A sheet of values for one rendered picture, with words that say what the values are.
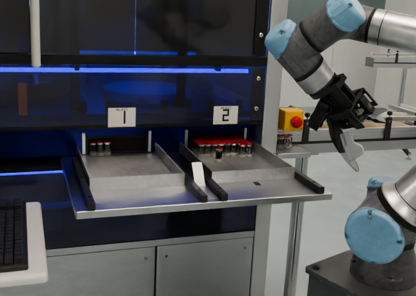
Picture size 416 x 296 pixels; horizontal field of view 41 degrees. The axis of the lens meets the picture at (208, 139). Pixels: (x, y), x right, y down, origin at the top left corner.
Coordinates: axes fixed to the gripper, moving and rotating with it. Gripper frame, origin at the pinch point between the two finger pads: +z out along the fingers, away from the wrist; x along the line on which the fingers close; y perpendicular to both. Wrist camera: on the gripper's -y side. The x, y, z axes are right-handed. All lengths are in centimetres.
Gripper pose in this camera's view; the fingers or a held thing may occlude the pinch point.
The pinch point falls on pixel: (369, 147)
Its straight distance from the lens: 132.1
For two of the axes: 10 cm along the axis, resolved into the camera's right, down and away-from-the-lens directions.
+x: 5.3, -7.3, 4.4
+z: 6.8, 6.7, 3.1
